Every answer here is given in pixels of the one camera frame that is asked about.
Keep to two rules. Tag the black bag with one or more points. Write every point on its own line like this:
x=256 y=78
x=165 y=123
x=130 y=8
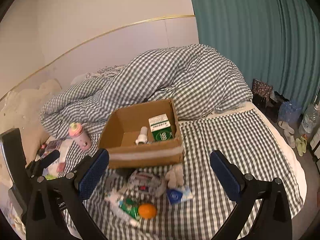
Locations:
x=270 y=107

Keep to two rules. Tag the pink drinking bottle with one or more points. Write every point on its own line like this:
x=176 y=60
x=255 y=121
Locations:
x=80 y=137

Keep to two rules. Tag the beige pillow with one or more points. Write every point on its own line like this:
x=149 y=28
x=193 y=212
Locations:
x=25 y=110

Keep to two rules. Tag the brown cardboard box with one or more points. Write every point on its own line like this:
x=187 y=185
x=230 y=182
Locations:
x=145 y=158

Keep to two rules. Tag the orange ball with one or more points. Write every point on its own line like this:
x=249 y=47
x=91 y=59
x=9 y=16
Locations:
x=147 y=210

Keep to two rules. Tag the pack of water bottles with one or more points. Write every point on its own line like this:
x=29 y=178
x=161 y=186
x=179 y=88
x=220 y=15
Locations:
x=290 y=112

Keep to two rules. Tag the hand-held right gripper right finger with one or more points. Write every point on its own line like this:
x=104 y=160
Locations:
x=225 y=175

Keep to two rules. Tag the pile of small packets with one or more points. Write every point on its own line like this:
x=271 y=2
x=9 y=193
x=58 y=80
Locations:
x=62 y=152

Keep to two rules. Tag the patterned gift bag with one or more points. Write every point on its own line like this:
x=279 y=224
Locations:
x=261 y=88

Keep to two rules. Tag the grey checked duvet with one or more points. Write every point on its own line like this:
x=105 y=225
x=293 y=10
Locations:
x=175 y=80

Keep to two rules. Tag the white plush toy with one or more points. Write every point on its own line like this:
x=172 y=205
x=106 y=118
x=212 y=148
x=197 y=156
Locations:
x=175 y=176

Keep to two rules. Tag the white slipper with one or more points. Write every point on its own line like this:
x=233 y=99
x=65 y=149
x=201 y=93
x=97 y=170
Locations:
x=286 y=127
x=291 y=140

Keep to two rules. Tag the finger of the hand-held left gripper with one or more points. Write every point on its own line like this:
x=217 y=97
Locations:
x=51 y=156

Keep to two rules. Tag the headboard with gold trim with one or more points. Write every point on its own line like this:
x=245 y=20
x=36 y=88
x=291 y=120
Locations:
x=125 y=45

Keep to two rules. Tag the large clear water bottle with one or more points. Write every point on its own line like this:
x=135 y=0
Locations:
x=310 y=120

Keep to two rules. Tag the green white tube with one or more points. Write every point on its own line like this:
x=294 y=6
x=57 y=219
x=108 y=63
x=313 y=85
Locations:
x=125 y=207

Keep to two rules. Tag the clear packet with red label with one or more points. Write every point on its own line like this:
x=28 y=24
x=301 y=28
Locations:
x=146 y=182

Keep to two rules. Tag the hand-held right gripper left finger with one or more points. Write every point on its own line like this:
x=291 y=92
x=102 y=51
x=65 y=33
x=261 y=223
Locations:
x=93 y=175

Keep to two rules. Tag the small white bottle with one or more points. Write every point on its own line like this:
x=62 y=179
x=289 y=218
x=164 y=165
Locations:
x=142 y=135

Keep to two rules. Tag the teal curtain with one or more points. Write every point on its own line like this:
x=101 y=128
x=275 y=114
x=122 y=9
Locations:
x=250 y=30

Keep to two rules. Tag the green and white carton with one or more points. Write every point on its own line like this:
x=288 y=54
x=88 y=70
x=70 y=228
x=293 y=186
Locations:
x=161 y=130

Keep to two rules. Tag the blue and white tissue packet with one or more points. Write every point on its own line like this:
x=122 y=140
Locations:
x=177 y=195

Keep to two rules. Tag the pair of green slippers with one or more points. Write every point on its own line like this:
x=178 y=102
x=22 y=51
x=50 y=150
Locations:
x=301 y=145

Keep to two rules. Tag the white cabinet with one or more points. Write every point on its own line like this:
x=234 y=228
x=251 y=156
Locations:
x=316 y=142

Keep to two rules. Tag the grey fringed blanket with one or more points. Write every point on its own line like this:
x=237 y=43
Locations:
x=105 y=71

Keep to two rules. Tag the grey checked bed sheet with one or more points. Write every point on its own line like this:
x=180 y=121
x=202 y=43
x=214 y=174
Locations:
x=225 y=140

